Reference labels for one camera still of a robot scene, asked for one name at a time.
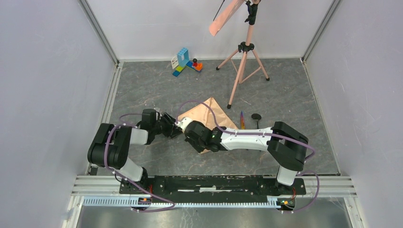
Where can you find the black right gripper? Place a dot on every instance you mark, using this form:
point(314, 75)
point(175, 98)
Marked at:
point(199, 149)

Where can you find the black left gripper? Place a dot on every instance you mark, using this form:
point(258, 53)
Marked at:
point(170, 124)

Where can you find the peach cloth napkin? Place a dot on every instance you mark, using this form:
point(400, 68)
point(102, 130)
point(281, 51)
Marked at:
point(212, 115)

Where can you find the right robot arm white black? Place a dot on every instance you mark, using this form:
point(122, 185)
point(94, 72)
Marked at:
point(285, 144)

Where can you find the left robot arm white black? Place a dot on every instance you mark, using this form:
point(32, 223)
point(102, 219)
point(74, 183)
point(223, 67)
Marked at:
point(110, 145)

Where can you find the iridescent rainbow knife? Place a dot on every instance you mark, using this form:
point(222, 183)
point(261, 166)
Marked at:
point(242, 121)

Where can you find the black utensil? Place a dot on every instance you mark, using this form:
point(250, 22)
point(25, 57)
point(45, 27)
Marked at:
point(256, 117)

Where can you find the colourful toy brick structure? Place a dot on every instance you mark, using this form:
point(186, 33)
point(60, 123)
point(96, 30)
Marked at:
point(182, 60)

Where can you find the pink tripod stand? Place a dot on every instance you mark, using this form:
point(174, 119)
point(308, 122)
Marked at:
point(244, 48)

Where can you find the pink panel on tripod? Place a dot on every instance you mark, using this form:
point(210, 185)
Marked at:
point(224, 16)

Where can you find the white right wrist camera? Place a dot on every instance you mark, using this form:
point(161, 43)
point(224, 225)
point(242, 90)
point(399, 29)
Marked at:
point(182, 124)

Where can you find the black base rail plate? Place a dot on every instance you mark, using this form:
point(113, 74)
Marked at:
point(220, 189)

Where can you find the aluminium frame rail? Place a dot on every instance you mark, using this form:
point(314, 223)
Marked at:
point(106, 201)

